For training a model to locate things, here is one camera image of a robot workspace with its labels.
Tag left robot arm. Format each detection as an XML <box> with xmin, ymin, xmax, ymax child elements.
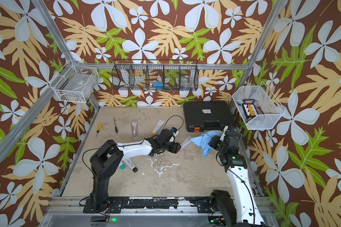
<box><xmin>84</xmin><ymin>127</ymin><xmax>181</xmax><ymax>213</ymax></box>

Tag orange cap toothpaste tube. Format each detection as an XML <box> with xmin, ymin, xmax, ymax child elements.
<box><xmin>151</xmin><ymin>120</ymin><xmax>165</xmax><ymax>136</ymax></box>

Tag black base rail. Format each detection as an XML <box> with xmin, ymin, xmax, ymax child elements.
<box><xmin>83</xmin><ymin>197</ymin><xmax>236</xmax><ymax>214</ymax></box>

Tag blue item in basket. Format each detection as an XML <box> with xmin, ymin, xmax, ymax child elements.
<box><xmin>153</xmin><ymin>81</ymin><xmax>163</xmax><ymax>89</ymax></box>

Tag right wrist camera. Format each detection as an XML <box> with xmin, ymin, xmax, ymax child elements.
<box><xmin>220</xmin><ymin>125</ymin><xmax>229</xmax><ymax>141</ymax></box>

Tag blue microfiber cloth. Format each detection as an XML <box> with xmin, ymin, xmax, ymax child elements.
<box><xmin>190</xmin><ymin>130</ymin><xmax>222</xmax><ymax>158</ymax></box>

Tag black box in basket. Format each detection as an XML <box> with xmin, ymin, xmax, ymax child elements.
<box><xmin>242</xmin><ymin>99</ymin><xmax>259</xmax><ymax>121</ymax></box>

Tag black cap toothpaste tube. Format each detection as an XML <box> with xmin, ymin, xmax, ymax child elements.
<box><xmin>122</xmin><ymin>158</ymin><xmax>138</xmax><ymax>173</ymax></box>

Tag white wire basket left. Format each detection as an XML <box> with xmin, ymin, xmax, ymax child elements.
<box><xmin>51</xmin><ymin>60</ymin><xmax>99</xmax><ymax>103</ymax></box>

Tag green cap toothpaste tube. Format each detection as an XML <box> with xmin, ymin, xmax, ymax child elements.
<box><xmin>119</xmin><ymin>162</ymin><xmax>126</xmax><ymax>169</ymax></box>

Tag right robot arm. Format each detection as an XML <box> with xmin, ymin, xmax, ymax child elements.
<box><xmin>209</xmin><ymin>129</ymin><xmax>266</xmax><ymax>227</ymax></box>

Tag black plastic tool case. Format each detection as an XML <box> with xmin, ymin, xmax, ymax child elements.
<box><xmin>183</xmin><ymin>100</ymin><xmax>236</xmax><ymax>132</ymax></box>

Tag clear pink tube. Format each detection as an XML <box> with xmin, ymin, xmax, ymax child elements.
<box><xmin>131</xmin><ymin>121</ymin><xmax>138</xmax><ymax>137</ymax></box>

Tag black wire basket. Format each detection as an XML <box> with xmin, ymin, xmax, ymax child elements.
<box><xmin>110</xmin><ymin>60</ymin><xmax>199</xmax><ymax>91</ymax></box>

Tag white wire basket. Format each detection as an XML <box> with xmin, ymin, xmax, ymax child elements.
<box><xmin>51</xmin><ymin>60</ymin><xmax>99</xmax><ymax>103</ymax></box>
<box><xmin>233</xmin><ymin>82</ymin><xmax>286</xmax><ymax>131</ymax></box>

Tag yellow handle screwdriver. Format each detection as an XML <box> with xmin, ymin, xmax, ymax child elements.
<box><xmin>96</xmin><ymin>123</ymin><xmax>102</xmax><ymax>133</ymax></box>

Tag white wire basket right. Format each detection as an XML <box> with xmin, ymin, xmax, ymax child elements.
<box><xmin>233</xmin><ymin>82</ymin><xmax>286</xmax><ymax>131</ymax></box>

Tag pink cap toothpaste tube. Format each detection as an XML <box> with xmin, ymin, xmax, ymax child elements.
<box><xmin>179</xmin><ymin>136</ymin><xmax>192</xmax><ymax>152</ymax></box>

